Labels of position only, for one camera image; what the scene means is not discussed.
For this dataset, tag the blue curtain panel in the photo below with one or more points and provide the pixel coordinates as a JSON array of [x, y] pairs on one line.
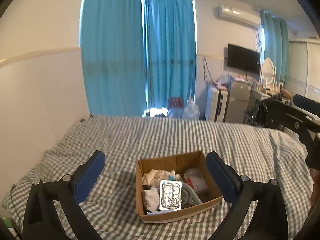
[[170, 51], [111, 41]]

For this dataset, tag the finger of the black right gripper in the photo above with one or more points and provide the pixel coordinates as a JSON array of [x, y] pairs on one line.
[[293, 118], [307, 104]]

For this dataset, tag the white suitcase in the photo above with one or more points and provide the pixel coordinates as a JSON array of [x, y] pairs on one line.
[[217, 98]]

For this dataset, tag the clear water jug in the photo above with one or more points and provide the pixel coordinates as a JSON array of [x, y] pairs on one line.
[[191, 111]]

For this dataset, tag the blue curtain left panel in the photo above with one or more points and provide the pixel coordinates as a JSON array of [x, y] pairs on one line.
[[111, 41]]

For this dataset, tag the white oval vanity mirror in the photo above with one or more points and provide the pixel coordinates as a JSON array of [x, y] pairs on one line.
[[267, 72]]

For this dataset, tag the silver blister pill pack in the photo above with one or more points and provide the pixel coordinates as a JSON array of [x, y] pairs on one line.
[[170, 195]]

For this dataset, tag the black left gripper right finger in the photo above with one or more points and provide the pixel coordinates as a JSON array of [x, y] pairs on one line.
[[269, 220]]

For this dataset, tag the light blue tissue pack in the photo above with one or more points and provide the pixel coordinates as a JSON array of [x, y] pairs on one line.
[[159, 212]]

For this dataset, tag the blue side window curtain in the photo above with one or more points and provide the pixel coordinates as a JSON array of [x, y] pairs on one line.
[[276, 44]]

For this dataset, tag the red patterned bag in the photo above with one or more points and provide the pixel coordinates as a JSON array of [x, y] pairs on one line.
[[175, 102]]

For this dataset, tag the blue curtain right panel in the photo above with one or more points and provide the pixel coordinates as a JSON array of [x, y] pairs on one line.
[[170, 51]]

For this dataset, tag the white wardrobe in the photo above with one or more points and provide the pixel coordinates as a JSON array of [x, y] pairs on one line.
[[304, 68]]

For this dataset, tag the black wall television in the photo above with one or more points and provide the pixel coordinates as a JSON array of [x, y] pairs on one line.
[[243, 59]]

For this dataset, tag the grey mini fridge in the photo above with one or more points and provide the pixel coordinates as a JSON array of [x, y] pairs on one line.
[[238, 98]]

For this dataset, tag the person's left hand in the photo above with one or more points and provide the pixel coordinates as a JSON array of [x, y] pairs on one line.
[[315, 175]]

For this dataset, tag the brown cardboard box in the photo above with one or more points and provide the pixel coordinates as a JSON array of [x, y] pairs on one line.
[[180, 163]]

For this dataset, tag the black bag on chair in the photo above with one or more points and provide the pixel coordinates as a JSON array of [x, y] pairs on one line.
[[259, 116]]

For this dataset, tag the white air conditioner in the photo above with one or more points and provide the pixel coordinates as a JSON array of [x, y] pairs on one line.
[[238, 16]]

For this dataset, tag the grey checkered bed sheet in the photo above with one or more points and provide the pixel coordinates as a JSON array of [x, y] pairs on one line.
[[259, 153]]

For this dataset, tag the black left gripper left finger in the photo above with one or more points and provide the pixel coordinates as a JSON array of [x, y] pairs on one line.
[[41, 220]]

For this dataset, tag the grey plastic clothes hanger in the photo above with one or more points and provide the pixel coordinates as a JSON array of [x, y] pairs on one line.
[[188, 196]]

